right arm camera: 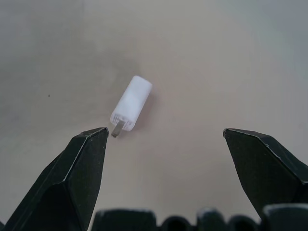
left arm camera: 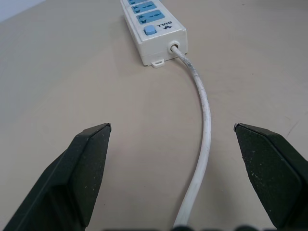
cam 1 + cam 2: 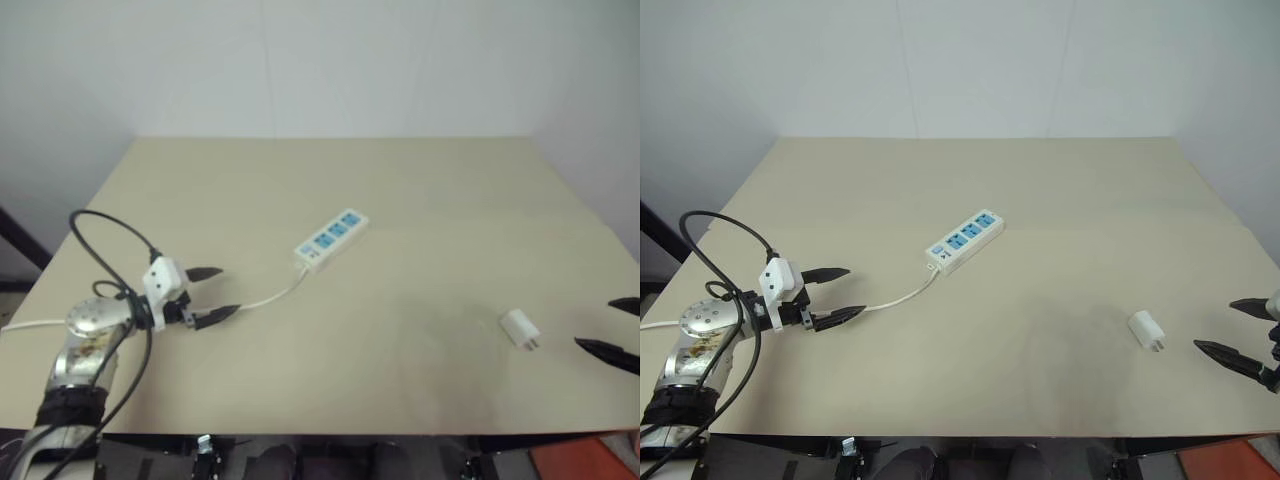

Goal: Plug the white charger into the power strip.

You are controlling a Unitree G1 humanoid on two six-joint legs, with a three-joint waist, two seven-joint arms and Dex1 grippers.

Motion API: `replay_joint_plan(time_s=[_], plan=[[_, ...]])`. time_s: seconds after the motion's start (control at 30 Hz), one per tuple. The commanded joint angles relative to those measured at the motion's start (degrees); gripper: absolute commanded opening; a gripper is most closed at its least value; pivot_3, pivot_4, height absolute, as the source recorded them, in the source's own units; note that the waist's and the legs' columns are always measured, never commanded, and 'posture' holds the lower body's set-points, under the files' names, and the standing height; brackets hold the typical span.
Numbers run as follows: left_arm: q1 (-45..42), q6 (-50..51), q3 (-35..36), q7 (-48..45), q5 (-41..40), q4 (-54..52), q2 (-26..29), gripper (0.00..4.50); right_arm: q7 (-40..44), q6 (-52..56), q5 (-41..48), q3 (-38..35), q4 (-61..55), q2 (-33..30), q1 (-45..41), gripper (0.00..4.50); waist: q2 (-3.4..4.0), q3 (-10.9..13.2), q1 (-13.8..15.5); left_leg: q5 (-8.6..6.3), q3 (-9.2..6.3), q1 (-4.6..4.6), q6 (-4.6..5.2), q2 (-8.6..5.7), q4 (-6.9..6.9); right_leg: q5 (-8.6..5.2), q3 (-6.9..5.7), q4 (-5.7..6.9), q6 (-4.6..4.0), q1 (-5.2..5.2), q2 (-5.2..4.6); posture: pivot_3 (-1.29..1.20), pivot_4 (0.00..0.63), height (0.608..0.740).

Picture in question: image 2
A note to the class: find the white power strip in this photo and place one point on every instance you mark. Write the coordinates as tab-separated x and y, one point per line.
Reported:
154	31

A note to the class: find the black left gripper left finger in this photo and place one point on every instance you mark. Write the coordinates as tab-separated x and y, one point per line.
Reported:
72	173

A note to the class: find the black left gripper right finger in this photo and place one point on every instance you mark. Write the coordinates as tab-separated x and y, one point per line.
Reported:
272	173

